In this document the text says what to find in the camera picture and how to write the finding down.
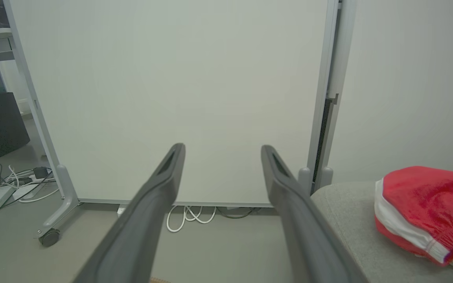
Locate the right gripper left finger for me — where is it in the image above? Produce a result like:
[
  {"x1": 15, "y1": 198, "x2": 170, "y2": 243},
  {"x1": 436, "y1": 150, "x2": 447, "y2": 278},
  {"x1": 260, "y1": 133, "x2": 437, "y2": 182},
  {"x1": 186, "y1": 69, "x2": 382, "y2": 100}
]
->
[{"x1": 73, "y1": 143, "x2": 186, "y2": 283}]

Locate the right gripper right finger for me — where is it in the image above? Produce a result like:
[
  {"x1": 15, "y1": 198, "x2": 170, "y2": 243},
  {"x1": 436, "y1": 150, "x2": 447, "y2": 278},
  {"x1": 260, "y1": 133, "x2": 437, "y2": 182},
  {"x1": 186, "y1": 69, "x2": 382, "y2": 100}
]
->
[{"x1": 261, "y1": 144, "x2": 369, "y2": 283}]

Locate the red white sports garment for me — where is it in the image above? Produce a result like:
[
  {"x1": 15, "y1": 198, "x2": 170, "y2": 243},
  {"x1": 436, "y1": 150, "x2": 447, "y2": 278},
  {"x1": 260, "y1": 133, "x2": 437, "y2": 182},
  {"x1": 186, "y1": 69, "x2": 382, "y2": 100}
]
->
[{"x1": 374, "y1": 165, "x2": 453, "y2": 278}]

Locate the grey partition foot with caster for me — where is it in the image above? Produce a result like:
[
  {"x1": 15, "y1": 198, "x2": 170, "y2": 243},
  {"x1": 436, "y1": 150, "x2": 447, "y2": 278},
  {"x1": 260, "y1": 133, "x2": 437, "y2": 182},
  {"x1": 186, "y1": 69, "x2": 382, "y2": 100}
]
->
[{"x1": 35, "y1": 164, "x2": 80, "y2": 248}]

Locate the large white partition panel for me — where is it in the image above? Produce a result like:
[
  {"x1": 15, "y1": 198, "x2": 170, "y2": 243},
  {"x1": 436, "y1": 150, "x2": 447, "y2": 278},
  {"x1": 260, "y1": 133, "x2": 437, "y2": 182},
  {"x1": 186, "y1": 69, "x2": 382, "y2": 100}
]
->
[{"x1": 3, "y1": 0, "x2": 340, "y2": 208}]

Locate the narrow white partition panel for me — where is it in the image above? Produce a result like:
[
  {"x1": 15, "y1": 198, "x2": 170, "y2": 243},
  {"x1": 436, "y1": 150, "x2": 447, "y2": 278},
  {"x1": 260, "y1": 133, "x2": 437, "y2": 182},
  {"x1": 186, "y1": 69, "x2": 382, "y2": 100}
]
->
[{"x1": 326, "y1": 0, "x2": 453, "y2": 186}]

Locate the coiled white cable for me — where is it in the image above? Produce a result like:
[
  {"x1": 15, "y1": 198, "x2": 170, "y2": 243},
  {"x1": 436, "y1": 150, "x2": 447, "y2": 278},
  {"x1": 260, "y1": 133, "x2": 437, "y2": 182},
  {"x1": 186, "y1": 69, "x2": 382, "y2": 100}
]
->
[{"x1": 166, "y1": 205, "x2": 217, "y2": 233}]

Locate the thin black floor cable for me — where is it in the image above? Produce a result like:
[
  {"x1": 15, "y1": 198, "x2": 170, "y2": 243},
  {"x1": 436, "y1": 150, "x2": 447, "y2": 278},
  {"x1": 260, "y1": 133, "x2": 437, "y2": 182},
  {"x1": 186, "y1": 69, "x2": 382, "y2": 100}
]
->
[{"x1": 216, "y1": 206, "x2": 259, "y2": 220}]

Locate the power strip with cables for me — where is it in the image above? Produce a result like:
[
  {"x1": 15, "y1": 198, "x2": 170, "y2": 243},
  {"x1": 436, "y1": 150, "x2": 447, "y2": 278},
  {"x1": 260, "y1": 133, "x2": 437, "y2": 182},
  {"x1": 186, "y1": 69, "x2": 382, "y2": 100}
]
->
[{"x1": 0, "y1": 164, "x2": 60, "y2": 204}]

